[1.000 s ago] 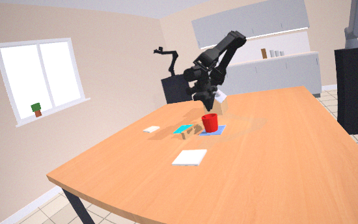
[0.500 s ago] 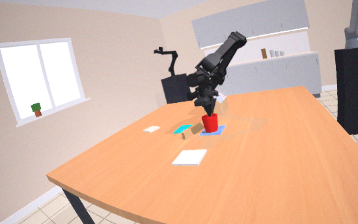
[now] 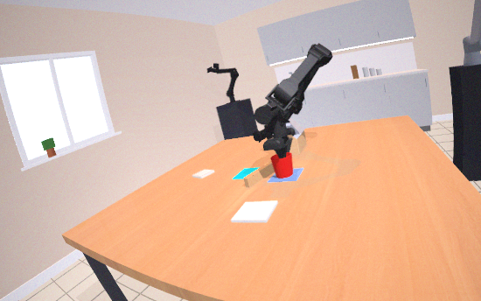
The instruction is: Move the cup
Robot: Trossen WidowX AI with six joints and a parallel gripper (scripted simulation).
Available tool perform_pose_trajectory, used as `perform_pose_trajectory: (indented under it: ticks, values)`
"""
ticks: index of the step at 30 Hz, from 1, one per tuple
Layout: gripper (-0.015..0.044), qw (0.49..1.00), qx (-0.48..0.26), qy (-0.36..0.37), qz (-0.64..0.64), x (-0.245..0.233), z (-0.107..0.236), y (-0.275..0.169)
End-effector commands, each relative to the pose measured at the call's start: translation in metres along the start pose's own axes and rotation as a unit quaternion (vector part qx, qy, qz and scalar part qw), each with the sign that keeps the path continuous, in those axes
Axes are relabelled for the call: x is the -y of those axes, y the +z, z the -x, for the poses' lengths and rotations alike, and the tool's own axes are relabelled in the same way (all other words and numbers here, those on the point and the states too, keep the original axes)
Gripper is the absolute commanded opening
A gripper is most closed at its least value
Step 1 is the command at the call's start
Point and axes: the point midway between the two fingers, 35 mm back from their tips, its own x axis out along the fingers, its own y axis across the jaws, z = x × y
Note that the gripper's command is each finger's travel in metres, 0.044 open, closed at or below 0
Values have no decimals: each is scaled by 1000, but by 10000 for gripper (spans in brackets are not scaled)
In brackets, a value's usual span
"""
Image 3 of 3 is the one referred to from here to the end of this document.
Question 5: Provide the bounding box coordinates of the white flat rectangular pad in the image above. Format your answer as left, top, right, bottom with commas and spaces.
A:
192, 170, 214, 179

